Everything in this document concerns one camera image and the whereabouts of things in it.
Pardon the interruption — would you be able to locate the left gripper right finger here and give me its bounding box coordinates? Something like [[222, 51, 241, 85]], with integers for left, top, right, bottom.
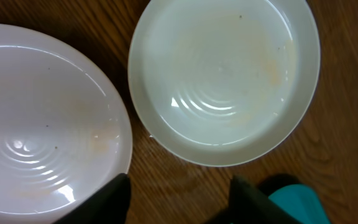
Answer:
[[206, 174, 300, 224]]

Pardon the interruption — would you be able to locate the teal plastic tray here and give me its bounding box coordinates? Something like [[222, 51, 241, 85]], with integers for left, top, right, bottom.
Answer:
[[268, 184, 331, 224]]

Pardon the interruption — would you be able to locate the white plate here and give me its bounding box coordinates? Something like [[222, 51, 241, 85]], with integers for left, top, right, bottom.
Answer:
[[127, 0, 321, 167], [0, 24, 132, 223]]

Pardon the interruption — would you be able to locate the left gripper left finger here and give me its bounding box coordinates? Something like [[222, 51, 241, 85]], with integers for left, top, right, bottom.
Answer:
[[54, 173, 131, 224]]

